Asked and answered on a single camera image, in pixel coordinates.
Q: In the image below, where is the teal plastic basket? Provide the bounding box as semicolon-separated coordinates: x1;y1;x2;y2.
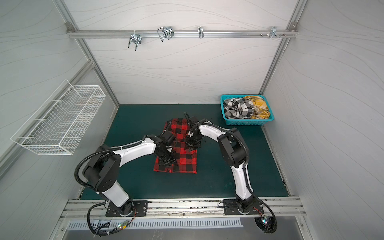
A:
221;95;274;126

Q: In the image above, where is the yellow plaid shirt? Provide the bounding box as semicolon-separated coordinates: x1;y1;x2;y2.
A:
243;96;271;120

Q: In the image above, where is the right base cable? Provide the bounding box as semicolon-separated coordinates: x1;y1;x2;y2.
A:
254;203;278;234

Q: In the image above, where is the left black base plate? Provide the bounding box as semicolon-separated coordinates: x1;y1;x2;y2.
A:
106;200;148;218

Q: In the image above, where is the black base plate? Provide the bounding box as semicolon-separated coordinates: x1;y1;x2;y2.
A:
218;199;265;216
106;200;148;218

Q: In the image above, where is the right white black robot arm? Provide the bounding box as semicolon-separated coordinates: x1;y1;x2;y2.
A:
184;112;274;215

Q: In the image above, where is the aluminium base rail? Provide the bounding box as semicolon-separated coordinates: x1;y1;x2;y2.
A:
59;197;307;220

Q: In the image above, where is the metal U-bolt clamp left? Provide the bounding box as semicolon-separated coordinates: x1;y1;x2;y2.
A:
128;33;142;51

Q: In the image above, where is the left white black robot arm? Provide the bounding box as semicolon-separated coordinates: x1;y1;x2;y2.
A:
74;123;177;217

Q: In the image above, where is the left base cable bundle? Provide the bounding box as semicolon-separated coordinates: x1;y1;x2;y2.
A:
86;201;136;237

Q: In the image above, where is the white vent strip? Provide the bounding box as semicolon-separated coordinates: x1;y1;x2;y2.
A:
67;218;244;231

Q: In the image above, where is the white wire basket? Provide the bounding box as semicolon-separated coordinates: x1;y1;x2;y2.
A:
11;80;106;156

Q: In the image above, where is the black white checked shirt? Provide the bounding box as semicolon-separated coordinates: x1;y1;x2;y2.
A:
223;98;255;119

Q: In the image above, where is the horizontal aluminium rail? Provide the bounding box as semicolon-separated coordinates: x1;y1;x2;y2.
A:
67;29;299;39

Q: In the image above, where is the metal U-bolt clamp middle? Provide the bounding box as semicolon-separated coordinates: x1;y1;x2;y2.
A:
157;26;175;42

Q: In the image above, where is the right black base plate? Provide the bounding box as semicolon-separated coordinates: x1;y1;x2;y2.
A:
218;199;265;216

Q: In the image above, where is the metal u-bolt clamp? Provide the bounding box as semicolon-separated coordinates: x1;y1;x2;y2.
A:
157;26;175;42
128;33;142;51

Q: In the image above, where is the red black plaid shirt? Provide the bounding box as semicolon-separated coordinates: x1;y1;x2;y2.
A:
153;119;198;174

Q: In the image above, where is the metal bracket with bolts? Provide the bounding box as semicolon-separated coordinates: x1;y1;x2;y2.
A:
260;27;287;39

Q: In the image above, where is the small metal clamp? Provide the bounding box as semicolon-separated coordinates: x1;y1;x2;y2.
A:
198;27;204;39

